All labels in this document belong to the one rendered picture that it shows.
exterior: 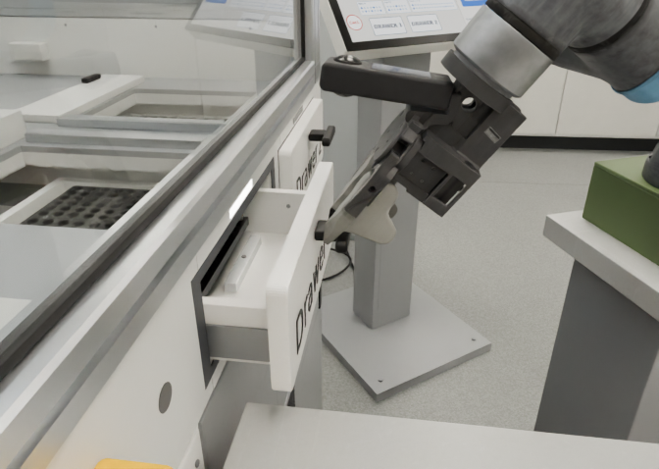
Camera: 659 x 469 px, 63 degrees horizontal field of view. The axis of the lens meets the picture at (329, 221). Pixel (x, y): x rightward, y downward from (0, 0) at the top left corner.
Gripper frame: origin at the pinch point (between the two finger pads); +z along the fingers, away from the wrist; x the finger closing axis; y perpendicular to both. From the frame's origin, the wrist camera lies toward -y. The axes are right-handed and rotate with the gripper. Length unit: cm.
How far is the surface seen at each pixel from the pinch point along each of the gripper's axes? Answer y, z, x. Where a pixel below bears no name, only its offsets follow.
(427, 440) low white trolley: 17.8, 6.4, -12.5
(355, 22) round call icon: -10, -5, 82
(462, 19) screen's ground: 12, -20, 101
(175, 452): -1.7, 13.1, -21.5
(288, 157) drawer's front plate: -6.5, 4.1, 17.0
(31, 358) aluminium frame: -12.5, -0.2, -30.9
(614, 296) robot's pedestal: 47, -5, 27
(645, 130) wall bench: 173, -31, 302
